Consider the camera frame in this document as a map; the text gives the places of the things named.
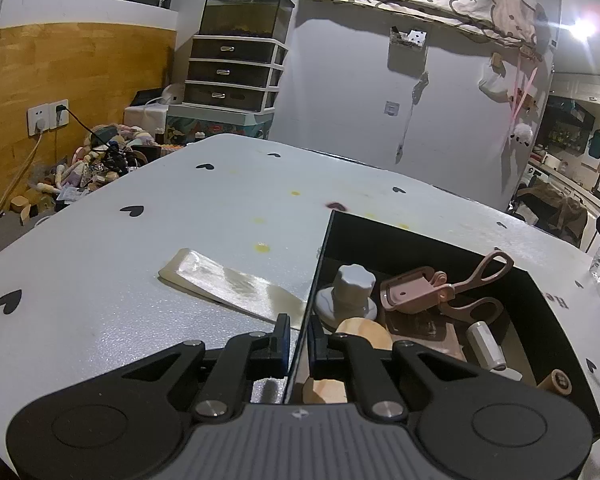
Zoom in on white heart-print tablecloth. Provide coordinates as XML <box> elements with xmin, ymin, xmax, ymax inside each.
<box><xmin>0</xmin><ymin>134</ymin><xmax>600</xmax><ymax>480</ymax></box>

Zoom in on glass fish tank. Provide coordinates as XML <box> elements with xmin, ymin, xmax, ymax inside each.
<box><xmin>199</xmin><ymin>0</ymin><xmax>296</xmax><ymax>40</ymax></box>

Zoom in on white plush toy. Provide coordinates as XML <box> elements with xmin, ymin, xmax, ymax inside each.
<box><xmin>509</xmin><ymin>122</ymin><xmax>535</xmax><ymax>145</ymax></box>

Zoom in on grey knob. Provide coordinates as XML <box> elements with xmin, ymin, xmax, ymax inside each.
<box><xmin>315</xmin><ymin>262</ymin><xmax>381</xmax><ymax>331</ymax></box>

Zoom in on pink hanging sticks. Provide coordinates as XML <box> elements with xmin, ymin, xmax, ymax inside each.
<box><xmin>500</xmin><ymin>55</ymin><xmax>540</xmax><ymax>153</ymax></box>

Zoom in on translucent plastic shoehorn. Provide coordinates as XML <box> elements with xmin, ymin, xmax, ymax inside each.
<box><xmin>158</xmin><ymin>248</ymin><xmax>306</xmax><ymax>332</ymax></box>

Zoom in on chair with brown cloth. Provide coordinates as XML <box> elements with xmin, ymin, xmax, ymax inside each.
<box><xmin>512</xmin><ymin>180</ymin><xmax>588</xmax><ymax>248</ymax></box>

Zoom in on pile of toys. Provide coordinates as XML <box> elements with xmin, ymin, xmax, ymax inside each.
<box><xmin>27</xmin><ymin>122</ymin><xmax>167</xmax><ymax>198</ymax></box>

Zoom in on white hanging bag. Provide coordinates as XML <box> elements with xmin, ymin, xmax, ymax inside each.
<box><xmin>478</xmin><ymin>67</ymin><xmax>512</xmax><ymax>103</ymax></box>

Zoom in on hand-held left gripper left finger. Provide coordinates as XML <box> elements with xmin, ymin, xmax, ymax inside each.
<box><xmin>115</xmin><ymin>314</ymin><xmax>291</xmax><ymax>423</ymax></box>

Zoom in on black storage box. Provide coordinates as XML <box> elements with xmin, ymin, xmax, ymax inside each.
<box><xmin>282</xmin><ymin>210</ymin><xmax>600</xmax><ymax>461</ymax></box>

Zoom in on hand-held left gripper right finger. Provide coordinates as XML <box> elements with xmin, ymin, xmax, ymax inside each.
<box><xmin>309</xmin><ymin>316</ymin><xmax>496</xmax><ymax>426</ymax></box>

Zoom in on white drawer unit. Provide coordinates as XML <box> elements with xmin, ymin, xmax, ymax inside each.
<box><xmin>182</xmin><ymin>35</ymin><xmax>290</xmax><ymax>113</ymax></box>

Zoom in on white round appliance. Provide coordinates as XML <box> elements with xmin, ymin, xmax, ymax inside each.
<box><xmin>155</xmin><ymin>84</ymin><xmax>188</xmax><ymax>107</ymax></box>

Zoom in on white power cable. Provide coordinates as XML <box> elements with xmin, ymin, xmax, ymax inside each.
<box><xmin>0</xmin><ymin>132</ymin><xmax>43</xmax><ymax>233</ymax></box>

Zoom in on wooden disc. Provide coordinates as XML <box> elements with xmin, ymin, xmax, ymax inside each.
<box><xmin>335</xmin><ymin>317</ymin><xmax>394</xmax><ymax>356</ymax></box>

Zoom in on small wooden cylinder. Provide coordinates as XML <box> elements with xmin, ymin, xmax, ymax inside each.
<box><xmin>537</xmin><ymin>369</ymin><xmax>573</xmax><ymax>395</ymax></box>

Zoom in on small wall-mounted box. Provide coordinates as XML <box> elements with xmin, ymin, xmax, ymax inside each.
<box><xmin>389</xmin><ymin>26</ymin><xmax>428</xmax><ymax>52</ymax></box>

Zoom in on white wall power outlet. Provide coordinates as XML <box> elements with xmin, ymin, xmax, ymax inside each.
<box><xmin>26</xmin><ymin>99</ymin><xmax>71</xmax><ymax>136</ymax></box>

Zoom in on rounded wooden block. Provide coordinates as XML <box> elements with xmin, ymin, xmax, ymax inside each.
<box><xmin>302</xmin><ymin>377</ymin><xmax>352</xmax><ymax>406</ymax></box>

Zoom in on white cylinder with metal band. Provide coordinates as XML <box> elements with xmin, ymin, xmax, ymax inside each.
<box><xmin>466</xmin><ymin>321</ymin><xmax>508</xmax><ymax>372</ymax></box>

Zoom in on pink eyelash curler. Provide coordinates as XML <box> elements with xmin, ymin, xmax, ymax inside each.
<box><xmin>380</xmin><ymin>250</ymin><xmax>516</xmax><ymax>333</ymax></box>

